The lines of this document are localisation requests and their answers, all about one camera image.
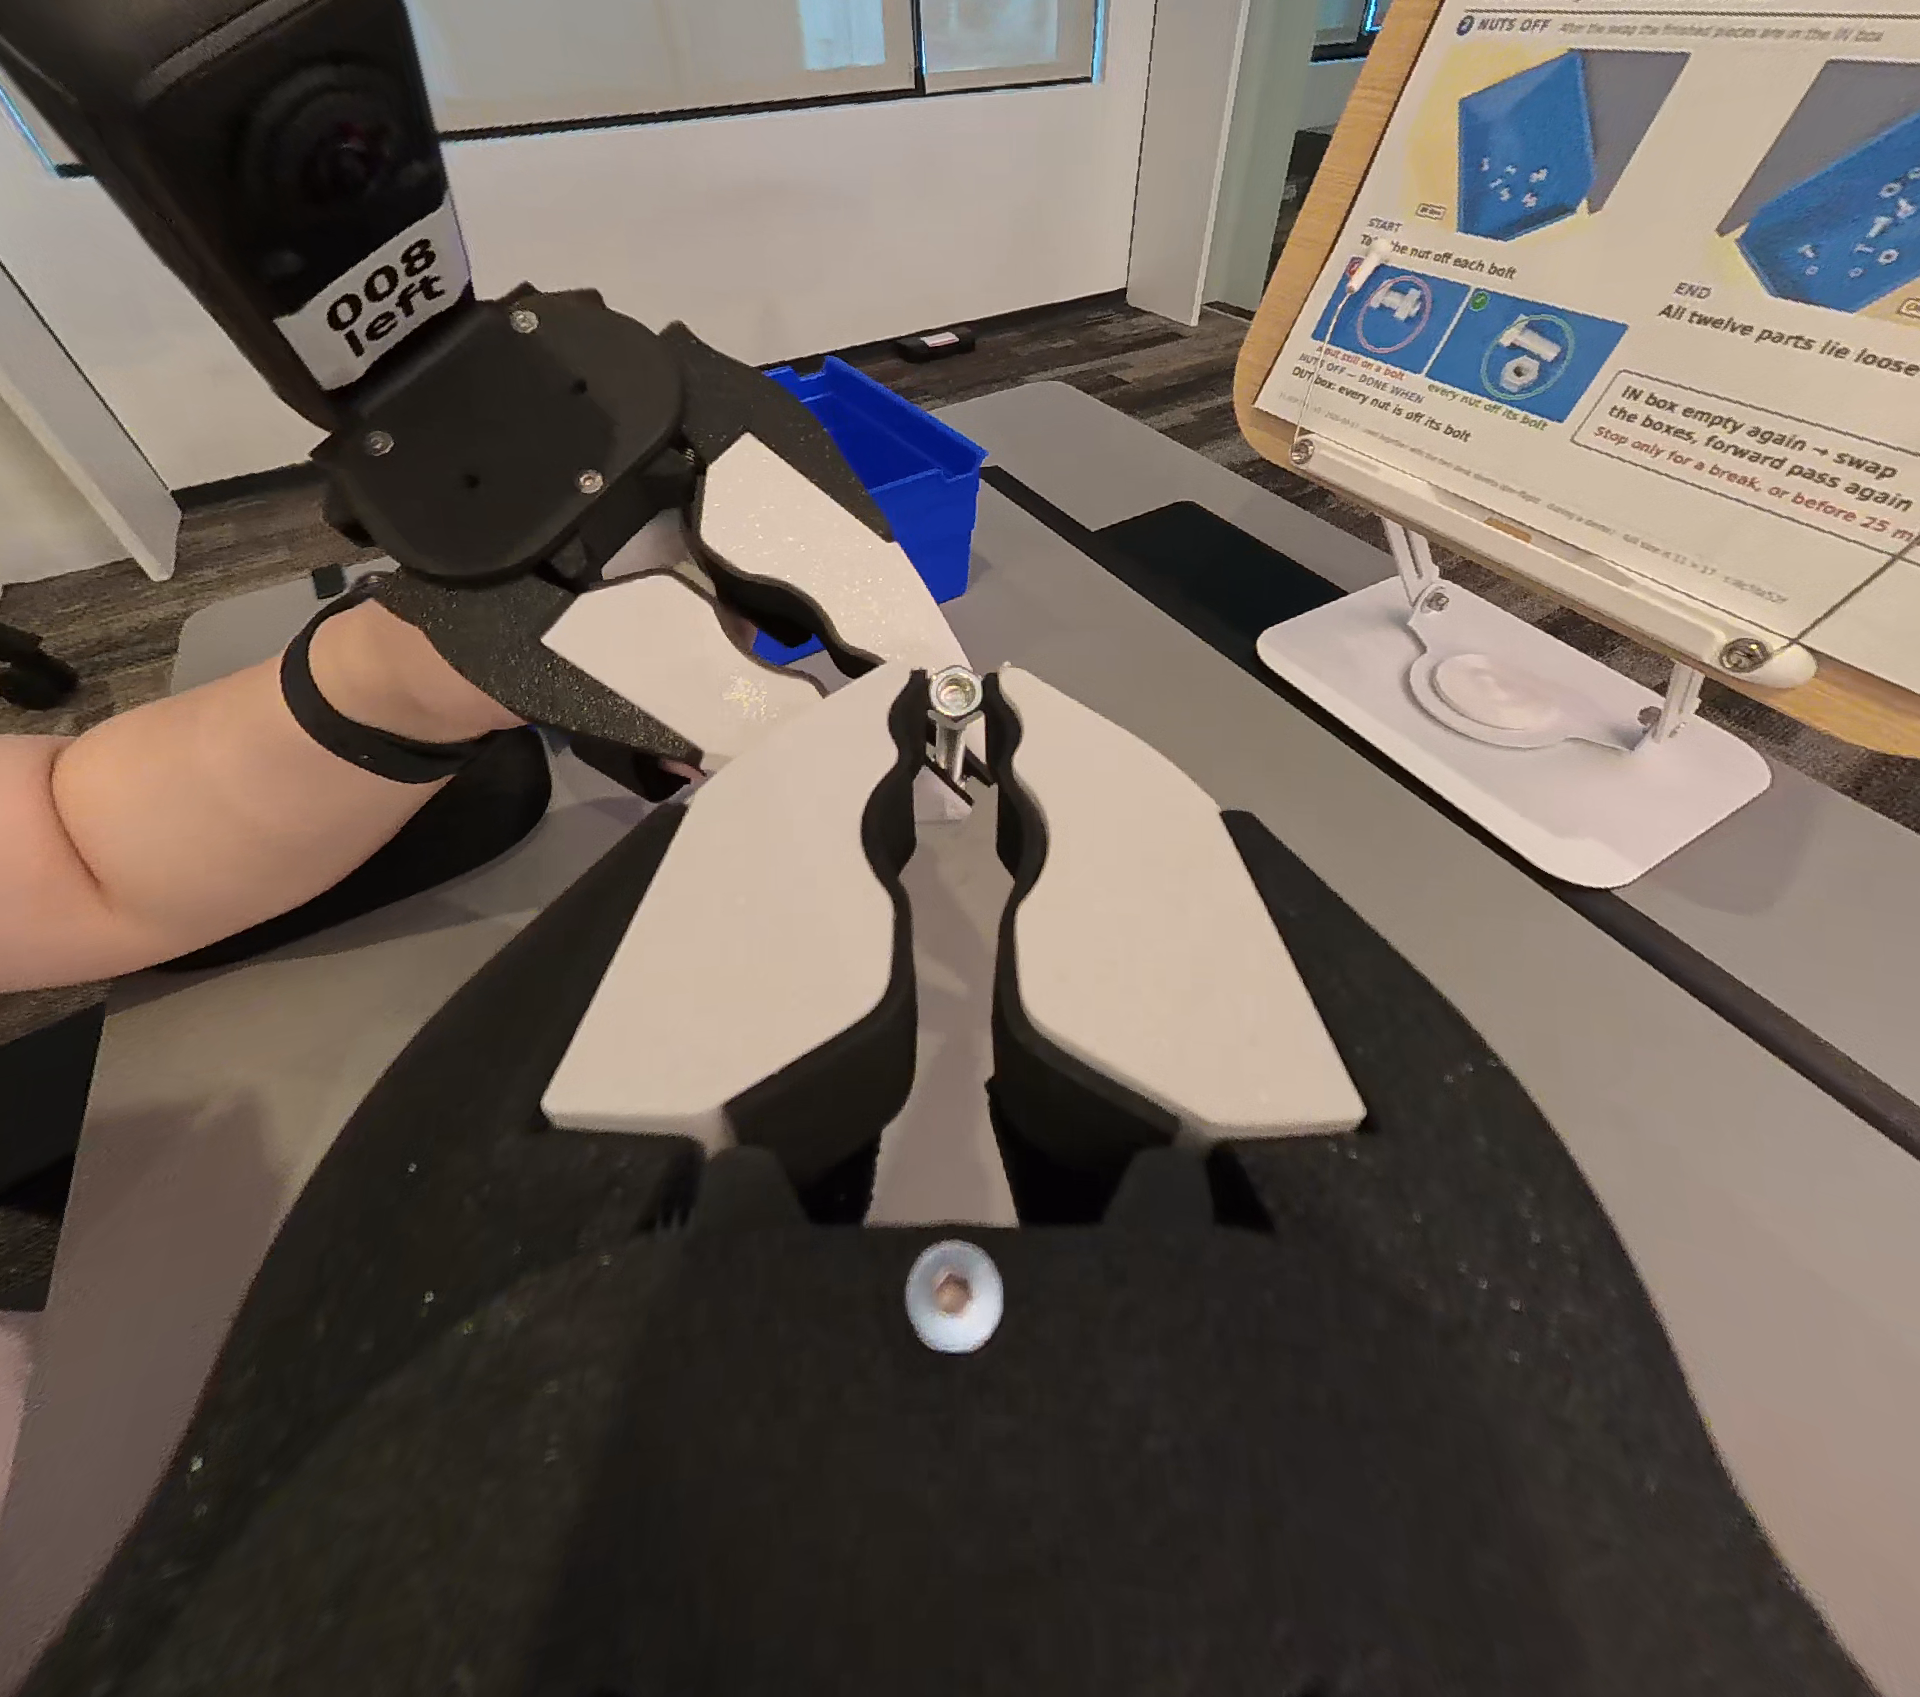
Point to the blue plastic bin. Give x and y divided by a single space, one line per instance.
901 482

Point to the white document stand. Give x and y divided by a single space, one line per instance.
1650 813

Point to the long thin silver bolt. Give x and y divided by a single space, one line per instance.
956 740

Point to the person's left hand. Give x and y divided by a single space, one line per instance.
404 677

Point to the black chair armrest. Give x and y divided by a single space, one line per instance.
481 813

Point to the person's left forearm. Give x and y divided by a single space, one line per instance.
151 856

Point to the printed instruction sheet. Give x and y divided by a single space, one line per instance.
1650 227

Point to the small silver hex nut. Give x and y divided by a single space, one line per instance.
954 686

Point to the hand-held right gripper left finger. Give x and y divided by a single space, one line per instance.
734 962

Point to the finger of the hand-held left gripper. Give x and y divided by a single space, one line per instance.
840 556
675 662

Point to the small black floor box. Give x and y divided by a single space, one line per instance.
939 344

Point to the black wristband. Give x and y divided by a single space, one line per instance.
323 723

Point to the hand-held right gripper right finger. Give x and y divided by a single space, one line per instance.
1185 962

